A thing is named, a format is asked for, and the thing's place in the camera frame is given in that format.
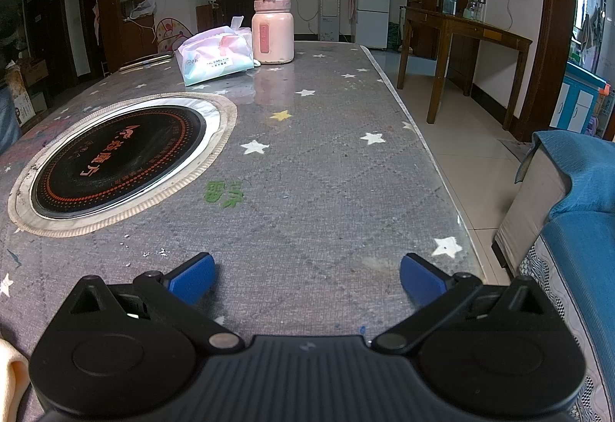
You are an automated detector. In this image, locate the blue sofa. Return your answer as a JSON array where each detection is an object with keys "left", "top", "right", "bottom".
[{"left": 492, "top": 130, "right": 615, "bottom": 422}]

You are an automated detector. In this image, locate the pink insulated bottle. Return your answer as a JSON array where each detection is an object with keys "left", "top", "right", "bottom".
[{"left": 251, "top": 0, "right": 295, "bottom": 65}]

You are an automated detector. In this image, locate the cardboard box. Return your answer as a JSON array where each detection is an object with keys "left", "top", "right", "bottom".
[{"left": 19, "top": 59, "right": 49, "bottom": 88}]

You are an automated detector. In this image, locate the white water dispenser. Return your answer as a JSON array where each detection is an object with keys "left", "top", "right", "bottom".
[{"left": 318, "top": 0, "right": 342, "bottom": 42}]

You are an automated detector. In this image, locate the white fleece top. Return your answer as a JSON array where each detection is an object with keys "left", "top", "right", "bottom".
[{"left": 0, "top": 338, "right": 30, "bottom": 422}]

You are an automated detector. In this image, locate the grey star tablecloth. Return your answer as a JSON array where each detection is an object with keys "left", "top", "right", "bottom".
[{"left": 0, "top": 40, "right": 486, "bottom": 355}]

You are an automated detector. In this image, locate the blue and white cabinet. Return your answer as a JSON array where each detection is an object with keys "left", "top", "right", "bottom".
[{"left": 549, "top": 61, "right": 611, "bottom": 134}]

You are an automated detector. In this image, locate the pink spotted play tent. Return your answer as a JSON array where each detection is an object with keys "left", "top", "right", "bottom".
[{"left": 153, "top": 15, "right": 193, "bottom": 53}]

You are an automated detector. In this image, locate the wooden side table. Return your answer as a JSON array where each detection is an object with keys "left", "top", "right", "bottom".
[{"left": 397, "top": 6, "right": 533, "bottom": 130}]

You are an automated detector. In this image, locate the round black induction cooktop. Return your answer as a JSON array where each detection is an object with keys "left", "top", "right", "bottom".
[{"left": 30, "top": 97, "right": 222, "bottom": 222}]

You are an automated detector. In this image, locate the white fridge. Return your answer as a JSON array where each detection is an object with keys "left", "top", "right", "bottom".
[{"left": 352, "top": 0, "right": 391, "bottom": 50}]

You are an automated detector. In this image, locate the wooden doorway frame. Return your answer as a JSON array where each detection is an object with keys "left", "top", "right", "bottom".
[{"left": 516, "top": 0, "right": 578, "bottom": 141}]

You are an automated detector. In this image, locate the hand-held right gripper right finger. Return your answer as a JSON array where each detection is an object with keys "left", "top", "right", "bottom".
[{"left": 370, "top": 253, "right": 551, "bottom": 354}]

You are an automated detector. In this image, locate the white plastic bag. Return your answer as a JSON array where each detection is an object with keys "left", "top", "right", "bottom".
[{"left": 130, "top": 0, "right": 157, "bottom": 21}]

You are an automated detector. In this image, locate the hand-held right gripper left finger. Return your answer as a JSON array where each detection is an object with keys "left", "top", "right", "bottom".
[{"left": 67, "top": 253, "right": 246, "bottom": 354}]

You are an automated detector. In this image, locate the pastel tissue pack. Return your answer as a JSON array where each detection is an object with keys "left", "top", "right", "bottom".
[{"left": 176, "top": 25, "right": 255, "bottom": 87}]

